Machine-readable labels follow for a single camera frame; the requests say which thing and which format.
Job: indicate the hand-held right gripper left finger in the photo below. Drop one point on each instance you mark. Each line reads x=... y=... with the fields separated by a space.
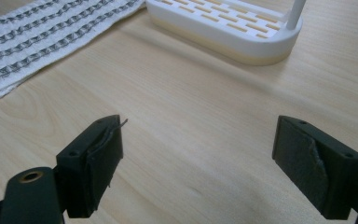
x=88 y=168

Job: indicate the white cloth with grey stripes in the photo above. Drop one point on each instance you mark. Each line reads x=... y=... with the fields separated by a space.
x=43 y=40

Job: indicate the white slotted drying rack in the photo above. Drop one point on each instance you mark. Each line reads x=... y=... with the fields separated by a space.
x=230 y=28

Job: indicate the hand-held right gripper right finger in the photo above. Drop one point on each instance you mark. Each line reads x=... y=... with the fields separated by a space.
x=317 y=168

